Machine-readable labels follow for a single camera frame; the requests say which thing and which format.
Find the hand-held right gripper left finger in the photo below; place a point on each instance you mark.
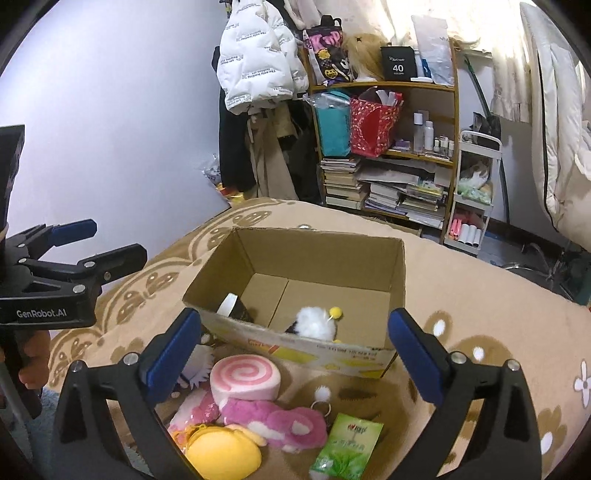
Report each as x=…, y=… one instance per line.
x=173, y=355

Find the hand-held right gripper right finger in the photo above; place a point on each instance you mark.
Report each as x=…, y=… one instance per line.
x=415, y=360

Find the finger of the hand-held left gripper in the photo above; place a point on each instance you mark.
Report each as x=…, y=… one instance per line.
x=115, y=258
x=74, y=229

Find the pale spiky plush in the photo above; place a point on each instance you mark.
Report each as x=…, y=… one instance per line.
x=199, y=364

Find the pink plastic-wrapped plush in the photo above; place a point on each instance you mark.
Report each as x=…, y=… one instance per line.
x=194, y=410

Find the pink swirl roll plush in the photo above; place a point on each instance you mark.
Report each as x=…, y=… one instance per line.
x=244, y=374

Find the white fluffy plush yellow pompoms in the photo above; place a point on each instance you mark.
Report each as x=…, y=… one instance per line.
x=314, y=323

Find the green tissue packet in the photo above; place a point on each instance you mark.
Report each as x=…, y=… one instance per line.
x=346, y=443

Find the yellow round plush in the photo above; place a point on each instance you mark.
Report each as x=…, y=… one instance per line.
x=221, y=454

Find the pink plush toy white paws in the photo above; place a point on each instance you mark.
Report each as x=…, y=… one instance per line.
x=277, y=422

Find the brown cardboard box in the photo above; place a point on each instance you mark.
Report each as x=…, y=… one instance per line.
x=323, y=258

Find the person's left hand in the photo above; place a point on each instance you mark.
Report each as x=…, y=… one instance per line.
x=34, y=362

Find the beige patterned rug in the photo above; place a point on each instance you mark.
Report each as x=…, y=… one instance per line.
x=461, y=286

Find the colourful bags and toys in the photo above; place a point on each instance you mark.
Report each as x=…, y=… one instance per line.
x=214, y=175

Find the white rolls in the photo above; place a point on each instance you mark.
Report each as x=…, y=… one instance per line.
x=472, y=234

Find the pink packets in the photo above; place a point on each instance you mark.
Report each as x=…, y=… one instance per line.
x=456, y=228

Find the black chair base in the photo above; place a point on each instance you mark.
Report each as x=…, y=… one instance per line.
x=540, y=265

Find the black coat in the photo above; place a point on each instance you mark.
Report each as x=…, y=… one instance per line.
x=231, y=152

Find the pile of books and papers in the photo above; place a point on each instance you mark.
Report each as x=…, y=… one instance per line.
x=406, y=194

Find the pale green bag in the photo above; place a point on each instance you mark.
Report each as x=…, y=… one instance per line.
x=473, y=194

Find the beige coat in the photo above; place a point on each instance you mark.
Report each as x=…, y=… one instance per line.
x=272, y=170

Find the green container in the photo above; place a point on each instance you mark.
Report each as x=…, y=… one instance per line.
x=581, y=281

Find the stack of books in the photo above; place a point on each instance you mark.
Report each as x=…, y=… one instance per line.
x=341, y=184

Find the brown white plush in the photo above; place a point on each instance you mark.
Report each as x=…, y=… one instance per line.
x=475, y=173

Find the row of small cosmetic bottles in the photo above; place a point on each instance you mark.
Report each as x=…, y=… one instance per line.
x=444, y=147

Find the white trolley cart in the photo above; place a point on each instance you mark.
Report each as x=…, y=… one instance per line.
x=494, y=152

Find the short white bottle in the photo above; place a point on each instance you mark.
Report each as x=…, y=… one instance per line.
x=429, y=137

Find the tall white bottle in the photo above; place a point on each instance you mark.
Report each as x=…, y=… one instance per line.
x=418, y=134

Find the red patterned gift bag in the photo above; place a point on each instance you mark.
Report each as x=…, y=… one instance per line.
x=369, y=129

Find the teal bag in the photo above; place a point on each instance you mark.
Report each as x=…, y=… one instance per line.
x=333, y=129

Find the white puffer jacket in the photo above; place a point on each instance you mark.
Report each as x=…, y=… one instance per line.
x=254, y=55

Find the black dustpan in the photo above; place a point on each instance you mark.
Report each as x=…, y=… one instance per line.
x=487, y=124

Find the white padded duvet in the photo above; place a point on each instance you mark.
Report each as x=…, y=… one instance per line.
x=563, y=138

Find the wooden bookshelf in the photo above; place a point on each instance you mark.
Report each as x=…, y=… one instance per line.
x=388, y=86

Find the black pink printed tote bag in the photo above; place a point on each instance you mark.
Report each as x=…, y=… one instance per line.
x=328, y=50

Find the black box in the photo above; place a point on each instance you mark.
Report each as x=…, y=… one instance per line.
x=396, y=62

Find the cream floral curtain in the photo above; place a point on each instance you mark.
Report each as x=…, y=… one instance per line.
x=503, y=69

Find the blonde wig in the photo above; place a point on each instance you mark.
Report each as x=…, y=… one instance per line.
x=364, y=55

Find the white plastic bag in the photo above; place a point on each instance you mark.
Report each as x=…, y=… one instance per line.
x=434, y=46

